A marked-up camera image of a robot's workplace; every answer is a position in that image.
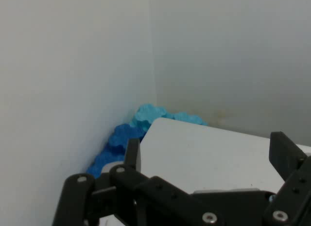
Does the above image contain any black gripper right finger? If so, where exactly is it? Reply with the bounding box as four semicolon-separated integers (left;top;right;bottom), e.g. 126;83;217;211
263;131;311;226

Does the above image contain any light blue foam piece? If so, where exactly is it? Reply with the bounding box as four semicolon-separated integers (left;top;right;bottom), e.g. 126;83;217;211
170;111;208;126
128;104;174;137

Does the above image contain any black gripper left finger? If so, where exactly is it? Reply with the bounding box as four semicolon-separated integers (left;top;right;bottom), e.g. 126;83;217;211
52;138;225;226

